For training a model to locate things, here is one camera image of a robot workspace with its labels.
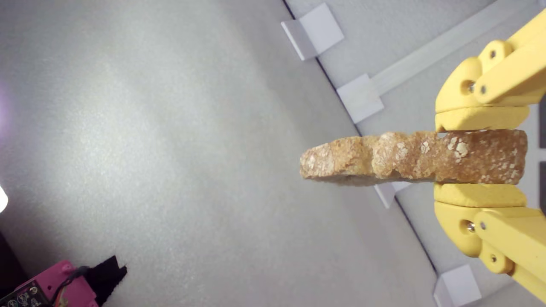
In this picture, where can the white wall clip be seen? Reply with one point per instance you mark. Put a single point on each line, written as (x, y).
(360, 98)
(456, 285)
(313, 32)
(390, 194)

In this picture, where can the white wall strip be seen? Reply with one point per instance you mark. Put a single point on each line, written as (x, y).
(426, 55)

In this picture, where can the brown bread slice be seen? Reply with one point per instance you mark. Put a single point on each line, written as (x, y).
(384, 157)

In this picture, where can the black angular part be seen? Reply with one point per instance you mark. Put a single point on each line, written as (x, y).
(106, 275)

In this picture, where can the pink plastic device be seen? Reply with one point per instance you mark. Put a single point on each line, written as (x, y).
(72, 290)

